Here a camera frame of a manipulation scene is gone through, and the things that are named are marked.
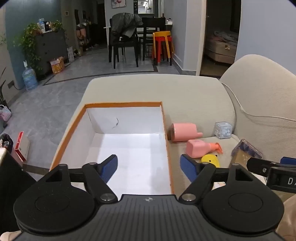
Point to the blue water jug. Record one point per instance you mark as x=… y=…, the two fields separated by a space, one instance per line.
x=30 y=78

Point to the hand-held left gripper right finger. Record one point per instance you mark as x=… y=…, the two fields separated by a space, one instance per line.
x=188 y=168

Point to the beige sofa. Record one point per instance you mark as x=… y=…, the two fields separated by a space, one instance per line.
x=196 y=99

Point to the gold box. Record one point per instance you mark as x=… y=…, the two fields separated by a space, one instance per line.
x=239 y=160

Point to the orange printed cardboard box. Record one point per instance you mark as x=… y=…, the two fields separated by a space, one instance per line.
x=57 y=66

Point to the white leaning box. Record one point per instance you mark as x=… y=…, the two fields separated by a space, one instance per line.
x=70 y=54

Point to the pink basket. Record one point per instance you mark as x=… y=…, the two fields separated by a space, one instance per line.
x=4 y=113

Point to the purple card box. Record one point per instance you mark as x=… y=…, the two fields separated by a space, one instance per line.
x=248 y=149

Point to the yellow tape measure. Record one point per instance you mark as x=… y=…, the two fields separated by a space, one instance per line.
x=209 y=159

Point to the small white box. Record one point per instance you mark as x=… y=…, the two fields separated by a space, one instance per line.
x=169 y=21

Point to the stacked red yellow stools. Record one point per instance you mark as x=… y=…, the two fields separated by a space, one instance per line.
x=161 y=34

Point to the trailing green plant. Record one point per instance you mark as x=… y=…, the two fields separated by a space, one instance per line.
x=29 y=39

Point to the bed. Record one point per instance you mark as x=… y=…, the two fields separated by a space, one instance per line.
x=219 y=48

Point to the pink pump bottle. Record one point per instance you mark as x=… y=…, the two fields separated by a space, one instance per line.
x=198 y=148

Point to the black dining chair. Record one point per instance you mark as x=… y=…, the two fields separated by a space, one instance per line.
x=152 y=34
x=124 y=46

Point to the wall mirror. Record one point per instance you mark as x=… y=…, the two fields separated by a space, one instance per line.
x=146 y=7

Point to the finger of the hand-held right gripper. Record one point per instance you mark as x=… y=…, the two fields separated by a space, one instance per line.
x=289 y=160
x=257 y=165

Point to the dark jacket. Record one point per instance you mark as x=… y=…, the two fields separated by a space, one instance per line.
x=126 y=23

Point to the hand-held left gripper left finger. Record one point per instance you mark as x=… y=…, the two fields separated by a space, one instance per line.
x=109 y=168

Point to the tall potted plant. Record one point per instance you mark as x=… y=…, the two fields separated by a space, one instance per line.
x=1 y=92

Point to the white bottle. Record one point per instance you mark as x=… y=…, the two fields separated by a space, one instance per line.
x=41 y=24

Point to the wall socket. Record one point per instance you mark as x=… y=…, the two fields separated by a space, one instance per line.
x=11 y=84

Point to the small green plant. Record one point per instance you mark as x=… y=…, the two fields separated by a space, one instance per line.
x=57 y=25

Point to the clear box of white capsules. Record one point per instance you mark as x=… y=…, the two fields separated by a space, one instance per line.
x=223 y=131

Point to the shoe rack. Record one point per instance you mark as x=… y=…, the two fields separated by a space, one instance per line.
x=83 y=37

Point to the wall picture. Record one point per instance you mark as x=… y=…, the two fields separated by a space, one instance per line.
x=118 y=3

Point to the dark grey cabinet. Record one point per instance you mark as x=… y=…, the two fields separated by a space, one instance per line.
x=50 y=46

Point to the red stool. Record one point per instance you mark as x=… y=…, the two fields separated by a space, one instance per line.
x=161 y=42

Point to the red and white box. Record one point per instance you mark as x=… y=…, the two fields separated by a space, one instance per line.
x=22 y=148

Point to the hanging wall plant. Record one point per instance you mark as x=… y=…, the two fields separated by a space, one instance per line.
x=2 y=39

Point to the pink capped bottle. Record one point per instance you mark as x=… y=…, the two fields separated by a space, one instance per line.
x=182 y=132

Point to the dark dining table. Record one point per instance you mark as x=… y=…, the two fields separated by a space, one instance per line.
x=168 y=26

